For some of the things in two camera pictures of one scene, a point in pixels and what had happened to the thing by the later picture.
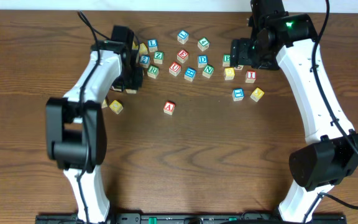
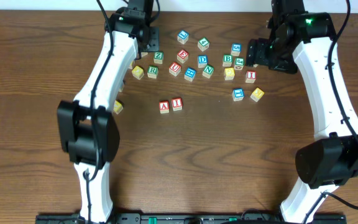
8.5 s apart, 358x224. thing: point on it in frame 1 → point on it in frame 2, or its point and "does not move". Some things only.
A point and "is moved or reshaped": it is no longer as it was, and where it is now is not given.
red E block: x=183 y=56 does not move
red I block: x=131 y=91 → x=176 y=104
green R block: x=153 y=71 does not move
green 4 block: x=203 y=44 does not move
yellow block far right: x=257 y=94 does not move
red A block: x=169 y=107 is moved or reshaped
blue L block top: x=183 y=36 does not move
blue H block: x=189 y=74 does not move
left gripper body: x=133 y=78 → x=152 y=40
